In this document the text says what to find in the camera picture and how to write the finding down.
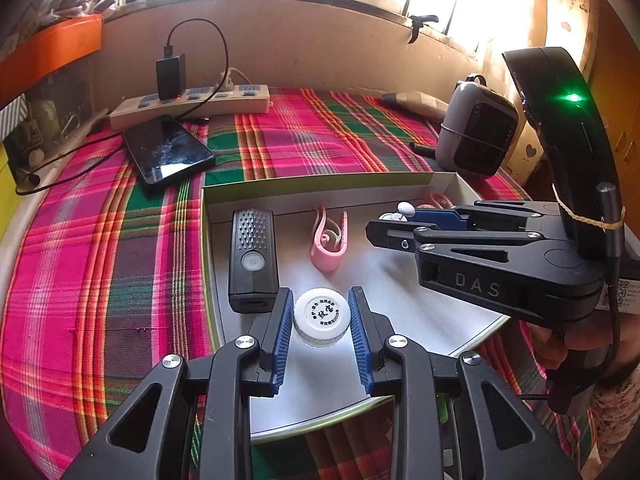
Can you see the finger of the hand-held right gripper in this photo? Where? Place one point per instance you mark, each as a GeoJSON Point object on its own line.
{"type": "Point", "coordinates": [435, 217]}
{"type": "Point", "coordinates": [390, 235]}

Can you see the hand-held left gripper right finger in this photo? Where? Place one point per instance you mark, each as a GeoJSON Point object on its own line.
{"type": "Point", "coordinates": [360, 340]}

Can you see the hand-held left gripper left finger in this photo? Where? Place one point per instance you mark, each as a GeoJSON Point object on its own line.
{"type": "Point", "coordinates": [282, 340]}

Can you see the pink clip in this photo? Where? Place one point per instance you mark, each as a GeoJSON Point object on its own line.
{"type": "Point", "coordinates": [325, 257]}
{"type": "Point", "coordinates": [435, 199]}

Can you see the white knob stamp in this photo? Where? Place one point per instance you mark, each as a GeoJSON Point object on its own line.
{"type": "Point", "coordinates": [400, 212]}

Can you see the white bottle cap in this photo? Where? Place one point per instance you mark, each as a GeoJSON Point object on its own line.
{"type": "Point", "coordinates": [320, 315]}

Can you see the green white cardboard box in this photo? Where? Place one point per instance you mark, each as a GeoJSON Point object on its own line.
{"type": "Point", "coordinates": [435, 325]}

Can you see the black ribbed device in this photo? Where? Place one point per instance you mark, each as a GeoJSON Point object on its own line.
{"type": "Point", "coordinates": [250, 240]}

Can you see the person's right forearm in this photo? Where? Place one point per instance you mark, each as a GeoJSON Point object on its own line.
{"type": "Point", "coordinates": [617, 425]}

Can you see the person's right hand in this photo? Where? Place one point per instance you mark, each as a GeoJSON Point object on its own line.
{"type": "Point", "coordinates": [582, 345]}

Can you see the small black stick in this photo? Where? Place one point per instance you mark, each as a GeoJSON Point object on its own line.
{"type": "Point", "coordinates": [422, 148]}

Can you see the grey space heater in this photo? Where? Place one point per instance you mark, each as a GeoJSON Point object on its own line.
{"type": "Point", "coordinates": [480, 130]}

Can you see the yellow rubber band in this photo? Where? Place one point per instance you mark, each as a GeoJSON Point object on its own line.
{"type": "Point", "coordinates": [590, 218]}

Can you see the brown paper packet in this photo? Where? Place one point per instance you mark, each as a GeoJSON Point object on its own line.
{"type": "Point", "coordinates": [415, 102]}

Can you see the heart print curtain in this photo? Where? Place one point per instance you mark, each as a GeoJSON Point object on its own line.
{"type": "Point", "coordinates": [565, 10]}

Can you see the black window latch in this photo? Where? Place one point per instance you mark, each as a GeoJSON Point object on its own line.
{"type": "Point", "coordinates": [420, 25]}

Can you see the plaid cloth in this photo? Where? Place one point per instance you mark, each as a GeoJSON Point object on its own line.
{"type": "Point", "coordinates": [100, 285]}

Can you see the beige power strip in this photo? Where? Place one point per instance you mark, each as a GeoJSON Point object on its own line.
{"type": "Point", "coordinates": [215, 105]}

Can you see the black smartphone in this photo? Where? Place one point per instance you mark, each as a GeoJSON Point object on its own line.
{"type": "Point", "coordinates": [167, 150]}

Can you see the white plug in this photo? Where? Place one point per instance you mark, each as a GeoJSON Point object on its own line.
{"type": "Point", "coordinates": [229, 81]}

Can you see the black charger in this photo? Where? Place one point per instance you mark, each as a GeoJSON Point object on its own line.
{"type": "Point", "coordinates": [171, 77]}

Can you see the glass tank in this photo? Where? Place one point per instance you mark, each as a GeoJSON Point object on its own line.
{"type": "Point", "coordinates": [60, 95]}

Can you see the striped box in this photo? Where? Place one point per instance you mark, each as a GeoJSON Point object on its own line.
{"type": "Point", "coordinates": [10, 116]}

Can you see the orange box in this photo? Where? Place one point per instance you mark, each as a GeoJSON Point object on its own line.
{"type": "Point", "coordinates": [50, 45]}

